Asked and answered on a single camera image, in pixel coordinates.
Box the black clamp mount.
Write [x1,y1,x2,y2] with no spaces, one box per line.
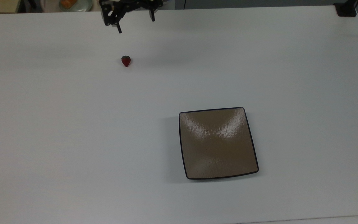
[334,0,358,17]

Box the square brown ceramic plate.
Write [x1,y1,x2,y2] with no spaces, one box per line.
[178,107,259,180]

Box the pale round bowl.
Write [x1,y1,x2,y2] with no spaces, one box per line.
[59,0,93,12]

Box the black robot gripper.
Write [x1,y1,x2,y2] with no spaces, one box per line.
[99,0,164,34]

